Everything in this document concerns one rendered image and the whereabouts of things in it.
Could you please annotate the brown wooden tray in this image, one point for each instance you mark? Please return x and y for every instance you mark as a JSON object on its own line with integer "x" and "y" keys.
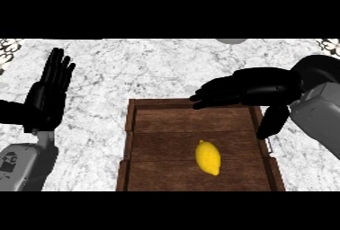
{"x": 198, "y": 149}

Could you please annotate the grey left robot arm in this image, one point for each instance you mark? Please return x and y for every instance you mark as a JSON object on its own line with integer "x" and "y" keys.
{"x": 24, "y": 163}

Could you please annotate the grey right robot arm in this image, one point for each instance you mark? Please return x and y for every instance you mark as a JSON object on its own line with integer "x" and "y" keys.
{"x": 321, "y": 119}

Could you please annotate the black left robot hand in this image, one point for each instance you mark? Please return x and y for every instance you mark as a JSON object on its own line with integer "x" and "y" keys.
{"x": 44, "y": 101}

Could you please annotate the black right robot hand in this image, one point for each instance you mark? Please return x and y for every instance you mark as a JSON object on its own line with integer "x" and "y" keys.
{"x": 260, "y": 86}

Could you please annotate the yellow lemon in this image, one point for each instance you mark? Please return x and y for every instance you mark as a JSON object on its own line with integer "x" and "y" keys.
{"x": 207, "y": 157}

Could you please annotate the black patterned white object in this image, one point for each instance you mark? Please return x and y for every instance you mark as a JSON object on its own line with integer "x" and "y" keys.
{"x": 330, "y": 46}
{"x": 9, "y": 51}

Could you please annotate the grey round pot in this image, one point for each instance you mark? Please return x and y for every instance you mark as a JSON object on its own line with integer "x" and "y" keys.
{"x": 232, "y": 41}

